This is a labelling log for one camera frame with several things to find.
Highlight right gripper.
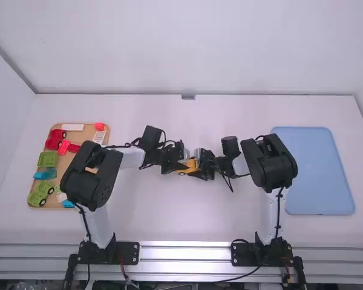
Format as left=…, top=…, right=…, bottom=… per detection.
left=189, top=147, right=217, bottom=182

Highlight black cable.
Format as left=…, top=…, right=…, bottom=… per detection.
left=160, top=129, right=183, bottom=151
left=212, top=264, right=263, bottom=285
left=218, top=168, right=235, bottom=194

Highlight blue mat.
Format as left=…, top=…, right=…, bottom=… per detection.
left=269, top=126, right=356, bottom=216

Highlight red toy car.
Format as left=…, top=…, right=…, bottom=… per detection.
left=45, top=128, right=68, bottom=150

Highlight yellow toy car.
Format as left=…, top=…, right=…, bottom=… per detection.
left=175, top=157, right=201, bottom=177

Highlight tan tray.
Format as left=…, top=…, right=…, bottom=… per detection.
left=27, top=121, right=111, bottom=210

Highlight silver rails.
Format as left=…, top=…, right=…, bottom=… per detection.
left=0, top=240, right=363, bottom=285

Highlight green toy car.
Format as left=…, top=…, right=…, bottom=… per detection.
left=27, top=181, right=56, bottom=208

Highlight pink toy brick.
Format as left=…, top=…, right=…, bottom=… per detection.
left=57, top=140, right=81, bottom=156

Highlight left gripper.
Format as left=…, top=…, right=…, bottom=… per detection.
left=160, top=140, right=186, bottom=176

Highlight white striped toy brick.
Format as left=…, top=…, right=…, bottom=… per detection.
left=92, top=130, right=108, bottom=146

